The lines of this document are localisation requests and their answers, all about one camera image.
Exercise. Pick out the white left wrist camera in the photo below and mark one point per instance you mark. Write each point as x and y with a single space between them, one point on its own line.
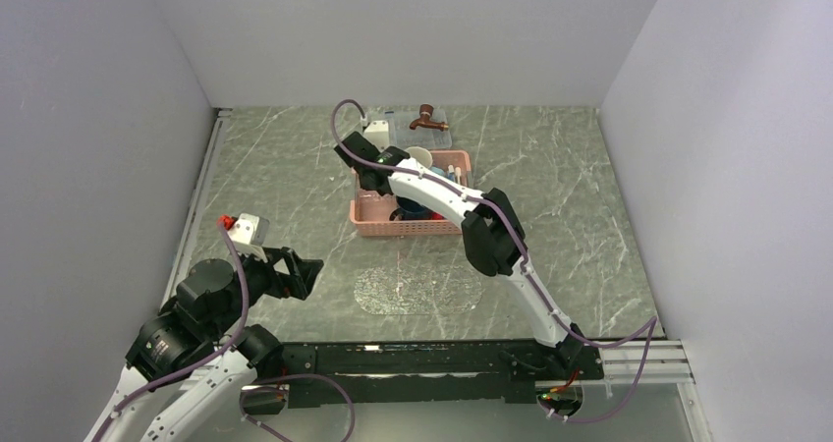
247 232

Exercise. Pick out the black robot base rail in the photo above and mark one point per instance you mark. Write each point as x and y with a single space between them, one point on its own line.
514 371

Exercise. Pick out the copper faucet tap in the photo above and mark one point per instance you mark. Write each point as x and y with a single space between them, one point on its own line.
425 120

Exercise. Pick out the dark blue mug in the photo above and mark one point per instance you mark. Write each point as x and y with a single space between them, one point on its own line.
409 210

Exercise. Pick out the clear textured acrylic tray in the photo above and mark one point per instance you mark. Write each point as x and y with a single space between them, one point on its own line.
372 199

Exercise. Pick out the light blue white mug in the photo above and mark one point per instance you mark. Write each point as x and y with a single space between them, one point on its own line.
421 155

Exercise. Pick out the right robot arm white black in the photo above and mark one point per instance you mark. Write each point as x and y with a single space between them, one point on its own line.
493 237

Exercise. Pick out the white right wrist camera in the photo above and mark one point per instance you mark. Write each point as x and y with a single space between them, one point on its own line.
377 132

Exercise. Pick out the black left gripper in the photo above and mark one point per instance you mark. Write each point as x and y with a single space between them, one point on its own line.
302 272

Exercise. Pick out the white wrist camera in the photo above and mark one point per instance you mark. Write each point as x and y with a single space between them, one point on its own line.
377 132
247 232

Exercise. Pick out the aluminium side rail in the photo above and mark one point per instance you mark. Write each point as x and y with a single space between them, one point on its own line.
189 218

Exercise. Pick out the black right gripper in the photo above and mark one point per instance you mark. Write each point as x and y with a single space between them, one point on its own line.
383 149

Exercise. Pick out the pink plastic basket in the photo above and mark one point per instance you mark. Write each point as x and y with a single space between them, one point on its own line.
374 221

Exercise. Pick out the clear plastic box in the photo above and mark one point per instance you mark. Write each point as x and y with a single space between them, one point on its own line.
400 134

